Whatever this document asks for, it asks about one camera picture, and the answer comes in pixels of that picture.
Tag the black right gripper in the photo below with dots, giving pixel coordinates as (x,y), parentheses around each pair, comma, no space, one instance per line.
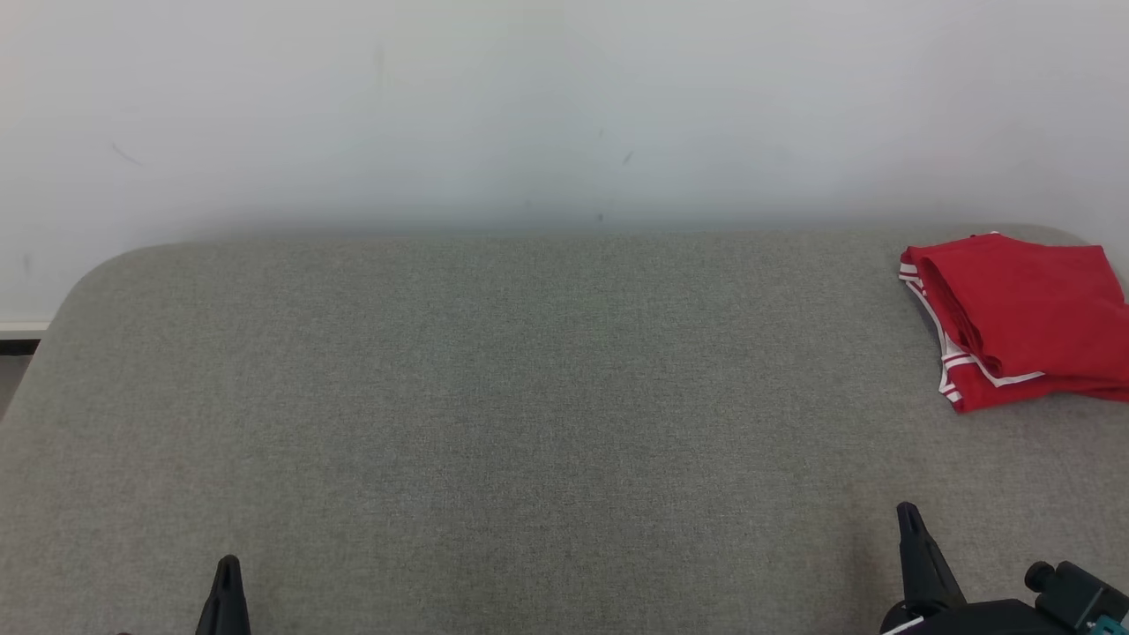
(970,622)

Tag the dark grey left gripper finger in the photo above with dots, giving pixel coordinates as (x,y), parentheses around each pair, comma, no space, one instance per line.
(226,608)

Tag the red jersey with black lettering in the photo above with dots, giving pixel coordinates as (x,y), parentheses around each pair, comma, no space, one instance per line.
(1032,309)

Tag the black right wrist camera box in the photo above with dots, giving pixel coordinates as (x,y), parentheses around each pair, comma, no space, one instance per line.
(1072,595)

